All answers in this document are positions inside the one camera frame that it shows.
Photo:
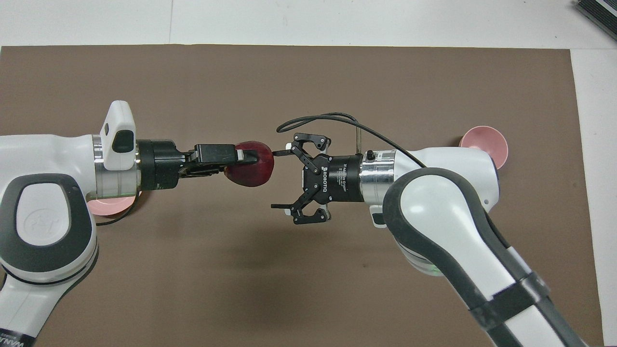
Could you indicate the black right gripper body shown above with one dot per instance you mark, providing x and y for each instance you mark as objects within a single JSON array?
[{"x": 340, "y": 178}]

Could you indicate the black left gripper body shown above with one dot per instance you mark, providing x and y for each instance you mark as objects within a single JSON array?
[{"x": 161, "y": 164}]

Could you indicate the dark red apple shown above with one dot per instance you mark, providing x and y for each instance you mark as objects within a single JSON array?
[{"x": 258, "y": 171}]

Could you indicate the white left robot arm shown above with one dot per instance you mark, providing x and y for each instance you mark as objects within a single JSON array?
[{"x": 48, "y": 164}]

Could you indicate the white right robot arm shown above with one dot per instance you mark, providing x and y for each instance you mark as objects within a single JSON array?
[{"x": 448, "y": 212}]

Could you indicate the pink plate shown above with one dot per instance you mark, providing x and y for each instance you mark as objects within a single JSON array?
[{"x": 111, "y": 205}]

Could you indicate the pink bowl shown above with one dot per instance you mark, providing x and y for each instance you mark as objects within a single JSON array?
[{"x": 487, "y": 140}]

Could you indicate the brown table mat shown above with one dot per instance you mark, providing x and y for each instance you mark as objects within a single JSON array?
[{"x": 308, "y": 279}]

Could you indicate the dark ribbed device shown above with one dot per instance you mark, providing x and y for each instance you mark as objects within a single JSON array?
[{"x": 600, "y": 14}]

